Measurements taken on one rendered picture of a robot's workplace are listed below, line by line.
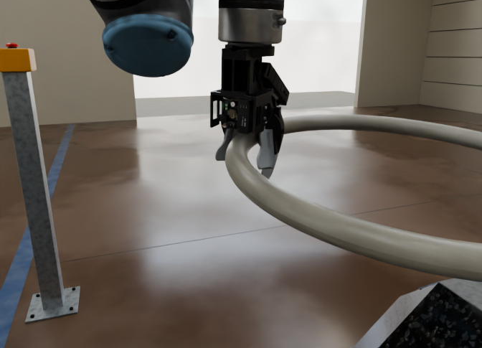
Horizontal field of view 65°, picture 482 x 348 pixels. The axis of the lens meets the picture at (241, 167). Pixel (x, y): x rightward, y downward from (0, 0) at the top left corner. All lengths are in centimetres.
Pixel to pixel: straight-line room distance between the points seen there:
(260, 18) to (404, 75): 843
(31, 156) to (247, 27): 127
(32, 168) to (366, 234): 147
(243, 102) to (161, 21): 18
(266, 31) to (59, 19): 614
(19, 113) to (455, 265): 150
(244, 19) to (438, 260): 36
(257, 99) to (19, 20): 622
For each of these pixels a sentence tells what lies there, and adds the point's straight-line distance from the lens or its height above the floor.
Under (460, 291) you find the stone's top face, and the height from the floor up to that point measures 82.
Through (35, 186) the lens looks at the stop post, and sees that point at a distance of 169.
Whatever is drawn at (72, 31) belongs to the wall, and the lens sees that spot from 658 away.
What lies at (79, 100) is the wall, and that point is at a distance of 661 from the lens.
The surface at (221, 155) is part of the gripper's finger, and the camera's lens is 60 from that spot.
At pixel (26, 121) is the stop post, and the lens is 163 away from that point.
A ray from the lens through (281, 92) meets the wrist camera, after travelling 62.
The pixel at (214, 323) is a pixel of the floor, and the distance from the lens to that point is 169.
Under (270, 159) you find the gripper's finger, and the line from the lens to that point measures 59.
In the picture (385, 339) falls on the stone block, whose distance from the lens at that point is 49.
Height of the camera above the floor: 106
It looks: 17 degrees down
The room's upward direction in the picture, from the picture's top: straight up
